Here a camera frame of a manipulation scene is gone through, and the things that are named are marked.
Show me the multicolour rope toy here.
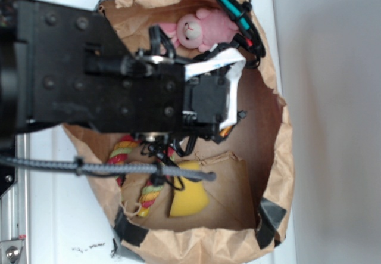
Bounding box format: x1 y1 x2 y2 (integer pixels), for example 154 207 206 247
107 134 163 218

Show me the white flat ribbon cable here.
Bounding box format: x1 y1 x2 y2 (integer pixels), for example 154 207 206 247
183 48 247 128

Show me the aluminium frame rail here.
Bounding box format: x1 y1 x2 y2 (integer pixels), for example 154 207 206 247
0 144 32 264

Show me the black metal bracket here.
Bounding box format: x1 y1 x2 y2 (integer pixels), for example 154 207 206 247
0 146 15 197

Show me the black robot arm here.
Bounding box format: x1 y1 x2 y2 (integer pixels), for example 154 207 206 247
1 0 242 147

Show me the yellow sponge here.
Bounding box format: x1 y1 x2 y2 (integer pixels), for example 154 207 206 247
169 177 210 217

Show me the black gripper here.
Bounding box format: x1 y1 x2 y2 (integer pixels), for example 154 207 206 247
85 48 238 142

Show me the brown paper-lined cardboard box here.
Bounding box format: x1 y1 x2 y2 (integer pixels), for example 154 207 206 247
63 0 295 263

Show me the pink plush bunny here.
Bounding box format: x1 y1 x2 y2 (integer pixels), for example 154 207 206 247
158 8 239 53

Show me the grey braided cable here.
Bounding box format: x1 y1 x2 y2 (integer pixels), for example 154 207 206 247
0 154 217 183

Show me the black and teal cable bundle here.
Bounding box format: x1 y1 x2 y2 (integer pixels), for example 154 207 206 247
190 0 267 68

